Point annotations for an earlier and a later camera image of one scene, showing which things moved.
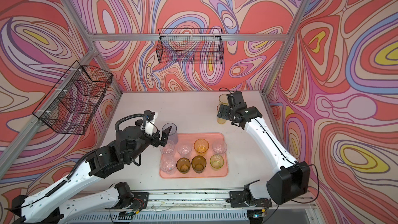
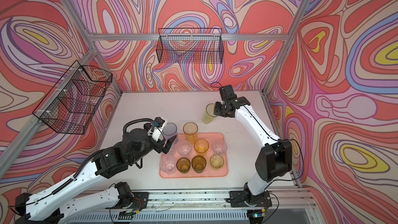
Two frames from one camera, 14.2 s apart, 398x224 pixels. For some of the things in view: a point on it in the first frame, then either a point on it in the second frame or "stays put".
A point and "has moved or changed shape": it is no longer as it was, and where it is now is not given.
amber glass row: (201, 145) stays put
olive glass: (198, 163) stays put
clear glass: (167, 164) stays put
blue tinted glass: (172, 135) stays put
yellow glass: (223, 99) has moved or changed shape
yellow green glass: (221, 120) -> (190, 130)
